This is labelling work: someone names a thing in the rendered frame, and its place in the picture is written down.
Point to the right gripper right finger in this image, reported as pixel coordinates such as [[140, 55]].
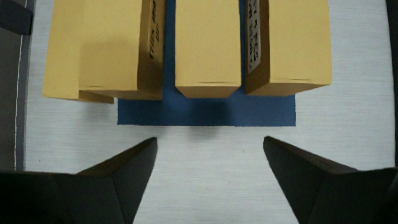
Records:
[[323, 191]]

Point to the brown cardboard carton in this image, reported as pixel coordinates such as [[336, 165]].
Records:
[[207, 62], [63, 54], [287, 46], [122, 48]]

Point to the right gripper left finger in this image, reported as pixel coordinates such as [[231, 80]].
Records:
[[109, 192]]

